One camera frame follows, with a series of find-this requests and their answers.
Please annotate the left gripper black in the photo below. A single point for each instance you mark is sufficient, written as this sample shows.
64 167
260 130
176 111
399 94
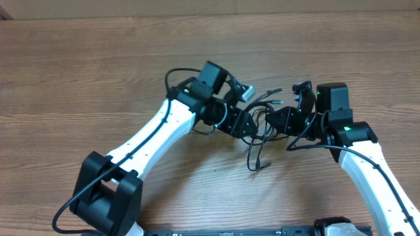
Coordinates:
237 124

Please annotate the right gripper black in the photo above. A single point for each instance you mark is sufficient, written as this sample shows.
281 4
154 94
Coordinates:
287 113

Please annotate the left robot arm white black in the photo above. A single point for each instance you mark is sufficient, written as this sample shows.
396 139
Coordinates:
108 191

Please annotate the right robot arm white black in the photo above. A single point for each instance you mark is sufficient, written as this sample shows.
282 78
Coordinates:
323 119

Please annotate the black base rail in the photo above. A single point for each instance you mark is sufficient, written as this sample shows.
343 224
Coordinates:
284 231

